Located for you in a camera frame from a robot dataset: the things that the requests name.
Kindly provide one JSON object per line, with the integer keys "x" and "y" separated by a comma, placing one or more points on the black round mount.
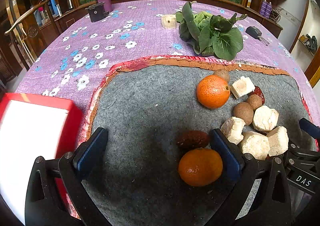
{"x": 97, "y": 12}

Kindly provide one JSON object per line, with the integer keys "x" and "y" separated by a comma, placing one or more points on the cream block on tablecloth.
{"x": 169, "y": 21}

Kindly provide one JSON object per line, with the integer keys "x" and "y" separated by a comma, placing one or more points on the orange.
{"x": 200, "y": 167}
{"x": 212, "y": 92}

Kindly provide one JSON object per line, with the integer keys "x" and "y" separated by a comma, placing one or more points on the purple floral tablecloth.
{"x": 75, "y": 63}

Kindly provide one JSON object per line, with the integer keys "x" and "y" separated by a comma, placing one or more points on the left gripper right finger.
{"x": 271, "y": 204}

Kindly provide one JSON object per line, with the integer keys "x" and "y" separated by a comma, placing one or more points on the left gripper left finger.
{"x": 43, "y": 203}

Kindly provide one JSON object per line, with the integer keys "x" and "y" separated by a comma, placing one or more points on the cream polygon block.
{"x": 265, "y": 119}

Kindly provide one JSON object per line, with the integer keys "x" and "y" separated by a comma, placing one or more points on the red date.
{"x": 258, "y": 91}
{"x": 193, "y": 139}

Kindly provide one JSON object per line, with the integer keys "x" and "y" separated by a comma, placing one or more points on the cream chunk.
{"x": 232, "y": 129}
{"x": 256, "y": 144}
{"x": 278, "y": 140}

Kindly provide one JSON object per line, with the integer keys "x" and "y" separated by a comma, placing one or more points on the brown longan large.
{"x": 244, "y": 110}

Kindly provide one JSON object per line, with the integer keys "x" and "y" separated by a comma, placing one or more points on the black car key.
{"x": 256, "y": 34}

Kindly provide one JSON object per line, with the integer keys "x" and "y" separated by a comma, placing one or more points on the purple bottles on shelf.
{"x": 266, "y": 9}

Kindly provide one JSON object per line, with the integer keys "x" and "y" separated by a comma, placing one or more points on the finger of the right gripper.
{"x": 309, "y": 128}

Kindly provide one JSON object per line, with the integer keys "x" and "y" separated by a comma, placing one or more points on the wooden chair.
{"x": 26, "y": 34}

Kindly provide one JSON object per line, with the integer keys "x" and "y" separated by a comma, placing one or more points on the red white tray box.
{"x": 31, "y": 126}

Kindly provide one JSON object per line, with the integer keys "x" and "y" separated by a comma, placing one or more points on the cream cube block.
{"x": 242, "y": 87}

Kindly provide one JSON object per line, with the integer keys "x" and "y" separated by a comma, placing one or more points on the brown longan back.
{"x": 223, "y": 74}

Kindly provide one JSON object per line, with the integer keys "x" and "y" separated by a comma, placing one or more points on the green leafy vegetable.
{"x": 209, "y": 34}

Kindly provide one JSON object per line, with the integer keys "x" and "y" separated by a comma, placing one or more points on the brown longan small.
{"x": 254, "y": 101}

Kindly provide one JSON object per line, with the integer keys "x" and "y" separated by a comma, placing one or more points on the grey felt mat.
{"x": 153, "y": 117}

